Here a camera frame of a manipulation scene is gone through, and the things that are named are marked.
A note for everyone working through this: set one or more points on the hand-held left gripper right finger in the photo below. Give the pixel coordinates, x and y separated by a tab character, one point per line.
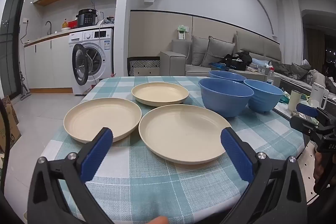
237	155

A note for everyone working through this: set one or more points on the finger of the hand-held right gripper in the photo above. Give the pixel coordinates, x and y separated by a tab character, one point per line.
307	109
304	124

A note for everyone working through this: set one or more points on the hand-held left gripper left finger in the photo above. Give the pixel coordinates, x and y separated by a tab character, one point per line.
97	155

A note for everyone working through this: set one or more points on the cream round plate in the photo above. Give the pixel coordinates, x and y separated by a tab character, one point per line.
160	92
99	113
183	129

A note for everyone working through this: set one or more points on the blue bowl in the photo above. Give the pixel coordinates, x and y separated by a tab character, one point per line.
265	98
225	103
228	74

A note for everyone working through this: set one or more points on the person's right hand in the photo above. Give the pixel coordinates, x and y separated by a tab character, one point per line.
318	166

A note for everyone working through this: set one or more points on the person's left hand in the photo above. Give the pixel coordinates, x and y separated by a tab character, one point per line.
158	220

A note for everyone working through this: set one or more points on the cream cup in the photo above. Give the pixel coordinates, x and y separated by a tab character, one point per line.
294	102

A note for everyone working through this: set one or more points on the white kettle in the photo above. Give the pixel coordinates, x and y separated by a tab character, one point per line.
317	94

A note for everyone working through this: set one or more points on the teal food container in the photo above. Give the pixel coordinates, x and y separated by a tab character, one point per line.
284	100

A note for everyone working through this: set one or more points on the white coffee table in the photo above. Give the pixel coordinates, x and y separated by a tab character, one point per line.
282	108

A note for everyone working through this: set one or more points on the light grey jacket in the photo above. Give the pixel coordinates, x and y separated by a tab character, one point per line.
319	77

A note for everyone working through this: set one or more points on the dark grey clothes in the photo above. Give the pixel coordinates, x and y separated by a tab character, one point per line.
294	70

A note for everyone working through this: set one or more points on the red capped water bottle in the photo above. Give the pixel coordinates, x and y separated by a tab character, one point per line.
270	78

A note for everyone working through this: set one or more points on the tissue box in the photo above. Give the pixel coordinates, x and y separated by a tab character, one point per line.
263	70

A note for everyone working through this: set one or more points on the teal plaid tablecloth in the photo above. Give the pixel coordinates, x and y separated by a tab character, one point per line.
157	182

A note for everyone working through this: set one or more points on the grey side cabinet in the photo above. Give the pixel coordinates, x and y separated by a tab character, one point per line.
250	74

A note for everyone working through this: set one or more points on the light blue cloth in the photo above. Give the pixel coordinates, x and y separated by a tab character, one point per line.
260	62

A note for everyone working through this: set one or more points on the white curtain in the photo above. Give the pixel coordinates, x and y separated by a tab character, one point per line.
291	29

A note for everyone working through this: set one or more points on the black jacket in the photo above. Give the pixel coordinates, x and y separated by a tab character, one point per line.
244	56

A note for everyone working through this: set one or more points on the black box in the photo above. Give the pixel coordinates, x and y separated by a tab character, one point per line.
236	65

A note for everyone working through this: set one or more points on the large brown cardboard box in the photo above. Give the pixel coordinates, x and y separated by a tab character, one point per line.
10	129

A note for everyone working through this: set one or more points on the grey stick vacuum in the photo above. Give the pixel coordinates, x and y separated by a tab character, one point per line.
25	92

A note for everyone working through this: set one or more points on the black white patterned chair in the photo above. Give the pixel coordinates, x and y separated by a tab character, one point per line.
144	64

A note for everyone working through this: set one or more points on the white kitchen base cabinets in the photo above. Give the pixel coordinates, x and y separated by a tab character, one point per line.
47	64

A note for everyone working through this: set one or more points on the grey sofa cushion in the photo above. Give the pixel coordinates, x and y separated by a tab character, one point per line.
216	52
199	49

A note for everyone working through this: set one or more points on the grey sofa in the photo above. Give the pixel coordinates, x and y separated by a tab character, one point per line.
173	61

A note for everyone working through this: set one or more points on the white washing machine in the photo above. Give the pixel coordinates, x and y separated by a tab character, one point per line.
92	35

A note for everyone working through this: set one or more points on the red container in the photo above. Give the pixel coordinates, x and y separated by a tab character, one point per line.
73	24

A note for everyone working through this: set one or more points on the kitchen faucet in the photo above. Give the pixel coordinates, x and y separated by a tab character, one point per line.
50	29

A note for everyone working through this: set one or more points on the black pressure cooker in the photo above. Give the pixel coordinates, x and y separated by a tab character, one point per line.
88	19

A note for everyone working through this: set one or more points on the dark glass door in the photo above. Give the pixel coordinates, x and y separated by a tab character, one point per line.
10	29

